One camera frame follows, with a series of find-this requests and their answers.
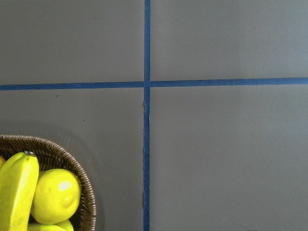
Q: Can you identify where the brown wicker basket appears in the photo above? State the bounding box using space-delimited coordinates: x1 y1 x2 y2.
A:
0 134 97 231

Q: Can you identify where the yellow lemon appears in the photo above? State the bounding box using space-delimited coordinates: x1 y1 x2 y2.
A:
30 168 81 224

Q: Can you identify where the yellow starfruit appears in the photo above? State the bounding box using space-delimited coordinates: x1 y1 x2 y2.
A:
27 220 74 231

